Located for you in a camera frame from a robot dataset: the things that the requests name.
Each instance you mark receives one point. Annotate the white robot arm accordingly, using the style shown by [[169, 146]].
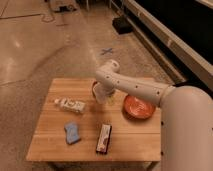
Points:
[[187, 117]]

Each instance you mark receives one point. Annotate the small dark red object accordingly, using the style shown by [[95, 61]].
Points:
[[93, 85]]

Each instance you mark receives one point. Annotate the white tube with label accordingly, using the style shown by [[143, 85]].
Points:
[[70, 105]]

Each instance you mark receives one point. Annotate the red-orange bowl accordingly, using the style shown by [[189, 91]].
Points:
[[138, 108]]

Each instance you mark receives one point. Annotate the wooden table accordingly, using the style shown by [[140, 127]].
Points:
[[131, 140]]

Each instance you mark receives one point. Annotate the blue sponge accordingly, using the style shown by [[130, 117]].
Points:
[[72, 135]]

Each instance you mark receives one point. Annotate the black block on floor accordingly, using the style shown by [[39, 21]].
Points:
[[121, 25]]

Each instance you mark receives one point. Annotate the long metal rail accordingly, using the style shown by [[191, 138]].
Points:
[[197, 64]]

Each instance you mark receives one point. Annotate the grey equipment with cable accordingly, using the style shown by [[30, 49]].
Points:
[[56, 9]]

